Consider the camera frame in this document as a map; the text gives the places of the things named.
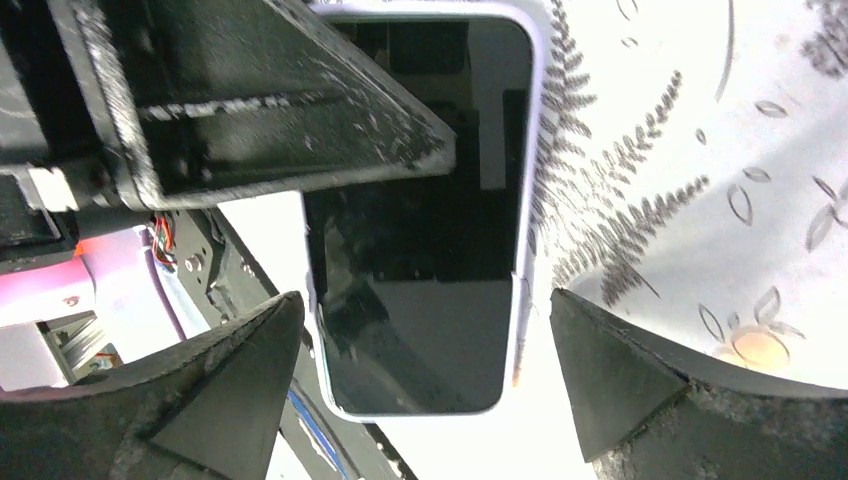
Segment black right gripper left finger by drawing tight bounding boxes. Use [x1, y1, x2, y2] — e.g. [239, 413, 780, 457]
[1, 292, 305, 479]

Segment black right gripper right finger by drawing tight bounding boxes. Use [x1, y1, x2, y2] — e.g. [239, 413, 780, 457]
[550, 289, 847, 479]

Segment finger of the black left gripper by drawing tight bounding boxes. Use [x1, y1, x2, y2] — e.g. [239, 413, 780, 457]
[50, 1, 456, 210]

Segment phone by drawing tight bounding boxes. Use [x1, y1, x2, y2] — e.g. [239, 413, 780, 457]
[304, 1, 545, 422]

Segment floral table mat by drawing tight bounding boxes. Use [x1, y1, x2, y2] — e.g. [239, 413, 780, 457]
[387, 1, 847, 479]

